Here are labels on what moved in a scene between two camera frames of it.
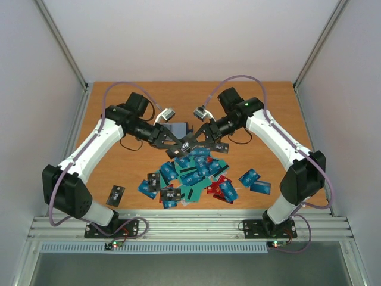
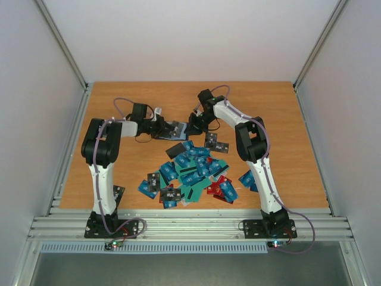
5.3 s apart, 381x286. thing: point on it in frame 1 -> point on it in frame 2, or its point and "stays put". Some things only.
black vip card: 115,195 stays put
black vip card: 153,182 stays put
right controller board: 275,243 stays put
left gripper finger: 169,133 -> 168,125
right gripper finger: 206,143 -> 194,131
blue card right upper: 249,177 stays put
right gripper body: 212,131 -> 194,124
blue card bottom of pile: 168,204 stays put
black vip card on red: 170,194 stays put
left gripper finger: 163,147 -> 168,132
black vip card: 180,149 -> 177,131
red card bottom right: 215,189 stays put
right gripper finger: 203,128 -> 194,123
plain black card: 172,153 stays put
